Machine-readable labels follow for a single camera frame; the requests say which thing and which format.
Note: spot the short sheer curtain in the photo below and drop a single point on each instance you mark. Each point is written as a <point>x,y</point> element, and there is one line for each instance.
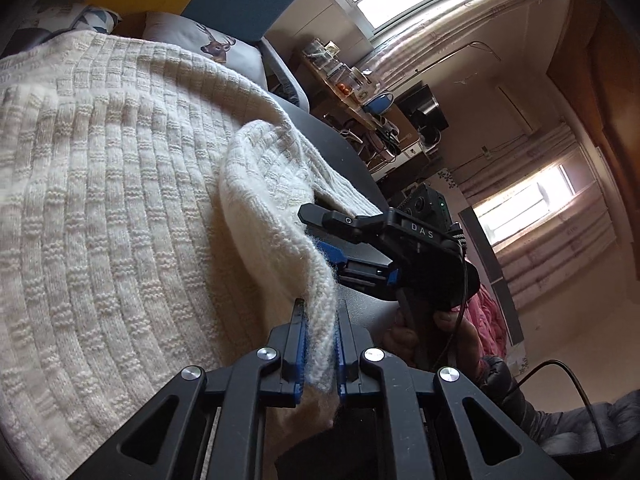
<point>450,35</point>

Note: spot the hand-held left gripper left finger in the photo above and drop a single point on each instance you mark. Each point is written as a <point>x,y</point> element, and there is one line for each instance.
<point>299,342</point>

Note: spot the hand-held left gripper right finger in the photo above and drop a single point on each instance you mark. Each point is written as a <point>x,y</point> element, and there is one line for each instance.
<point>340,357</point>

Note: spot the pink cloth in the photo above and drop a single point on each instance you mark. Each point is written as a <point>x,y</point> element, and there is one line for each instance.
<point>492,320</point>

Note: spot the deer print pillow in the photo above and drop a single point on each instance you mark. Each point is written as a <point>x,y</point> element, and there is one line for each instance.
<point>200,40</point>

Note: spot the long sheer curtain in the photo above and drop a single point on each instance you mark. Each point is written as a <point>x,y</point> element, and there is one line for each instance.
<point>550,270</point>

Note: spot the grey fleece cloth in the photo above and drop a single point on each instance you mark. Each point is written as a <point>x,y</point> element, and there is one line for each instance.
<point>590,420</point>

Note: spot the cream knit sweater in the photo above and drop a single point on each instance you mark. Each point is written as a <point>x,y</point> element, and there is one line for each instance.
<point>125,210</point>

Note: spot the black monitor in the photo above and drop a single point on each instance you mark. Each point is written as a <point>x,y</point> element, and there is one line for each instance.
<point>420,105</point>

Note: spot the person's right forearm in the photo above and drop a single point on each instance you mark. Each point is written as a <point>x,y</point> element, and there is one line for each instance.
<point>505,395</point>

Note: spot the small bright window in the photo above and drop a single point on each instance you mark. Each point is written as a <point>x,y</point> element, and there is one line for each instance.
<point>520,205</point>

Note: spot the person's right hand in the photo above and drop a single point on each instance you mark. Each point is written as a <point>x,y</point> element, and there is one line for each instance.
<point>460,340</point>

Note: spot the grey pillow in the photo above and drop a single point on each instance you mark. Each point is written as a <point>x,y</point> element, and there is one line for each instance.
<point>280,70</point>

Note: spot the triangle print pillow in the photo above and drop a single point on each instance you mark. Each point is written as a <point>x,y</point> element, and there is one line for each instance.
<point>90,17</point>

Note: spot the clear plastic organiser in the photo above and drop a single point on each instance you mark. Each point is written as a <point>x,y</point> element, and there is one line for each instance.
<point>320,55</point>

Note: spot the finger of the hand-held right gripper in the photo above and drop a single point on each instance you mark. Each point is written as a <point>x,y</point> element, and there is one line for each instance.
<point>331,255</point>
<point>322,216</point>

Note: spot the cluttered wooden desk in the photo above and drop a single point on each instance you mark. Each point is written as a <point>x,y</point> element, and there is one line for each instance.
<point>330,77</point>

